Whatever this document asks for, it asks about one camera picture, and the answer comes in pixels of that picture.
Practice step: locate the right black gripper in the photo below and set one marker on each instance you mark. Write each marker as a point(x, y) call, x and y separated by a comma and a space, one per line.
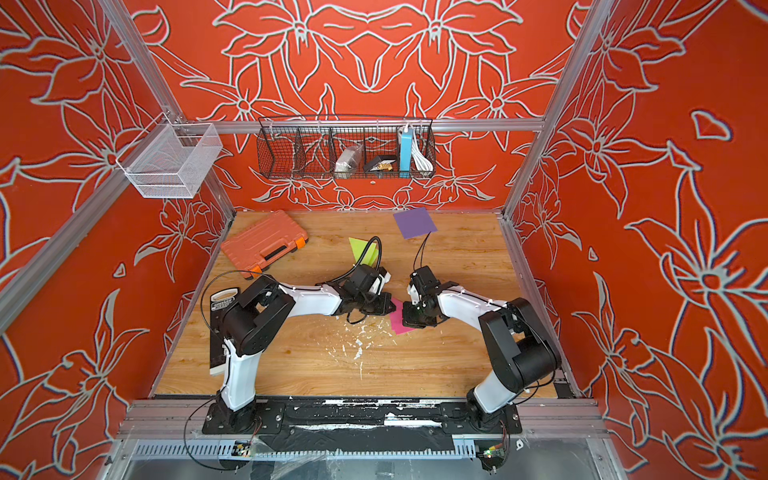
point(408, 319)

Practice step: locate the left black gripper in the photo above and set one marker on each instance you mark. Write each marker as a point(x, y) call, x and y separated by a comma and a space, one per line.
point(384, 300)

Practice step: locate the magenta square paper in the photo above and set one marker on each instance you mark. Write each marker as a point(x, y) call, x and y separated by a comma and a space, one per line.
point(396, 319)

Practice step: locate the lime green square paper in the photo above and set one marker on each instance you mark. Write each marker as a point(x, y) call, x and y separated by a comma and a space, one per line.
point(366, 252)

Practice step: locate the purple square paper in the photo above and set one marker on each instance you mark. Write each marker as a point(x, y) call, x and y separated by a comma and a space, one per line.
point(415, 223)

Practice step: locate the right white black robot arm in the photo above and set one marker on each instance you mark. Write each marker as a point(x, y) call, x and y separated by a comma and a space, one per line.
point(520, 350)

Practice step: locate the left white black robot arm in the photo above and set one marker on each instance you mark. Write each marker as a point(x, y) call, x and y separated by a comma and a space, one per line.
point(251, 321)

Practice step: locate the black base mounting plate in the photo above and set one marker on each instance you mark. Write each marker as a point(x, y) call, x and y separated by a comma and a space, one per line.
point(362, 424)

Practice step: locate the orange plastic tool case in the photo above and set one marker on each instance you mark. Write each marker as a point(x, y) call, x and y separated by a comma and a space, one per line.
point(260, 245)

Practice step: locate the small black box in basket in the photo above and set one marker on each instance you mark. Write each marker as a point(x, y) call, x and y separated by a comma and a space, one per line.
point(381, 164)

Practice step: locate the clear plastic bag in basket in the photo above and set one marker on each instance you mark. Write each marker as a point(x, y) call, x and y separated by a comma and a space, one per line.
point(347, 163)

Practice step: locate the light blue box in basket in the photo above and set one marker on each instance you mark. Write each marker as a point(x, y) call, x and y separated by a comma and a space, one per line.
point(405, 153)

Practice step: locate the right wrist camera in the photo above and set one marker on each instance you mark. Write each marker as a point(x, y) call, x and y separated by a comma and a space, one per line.
point(422, 283)

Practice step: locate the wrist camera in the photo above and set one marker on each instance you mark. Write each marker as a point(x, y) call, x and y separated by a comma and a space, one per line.
point(422, 283)
point(365, 279)

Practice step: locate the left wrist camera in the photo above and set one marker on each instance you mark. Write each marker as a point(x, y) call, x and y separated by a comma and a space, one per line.
point(365, 279)

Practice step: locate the black wire wall basket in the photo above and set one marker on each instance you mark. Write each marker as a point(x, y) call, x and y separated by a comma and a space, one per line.
point(292, 147)

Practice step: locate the clear acrylic wall bin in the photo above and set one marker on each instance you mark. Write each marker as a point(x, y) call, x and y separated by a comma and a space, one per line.
point(172, 161)

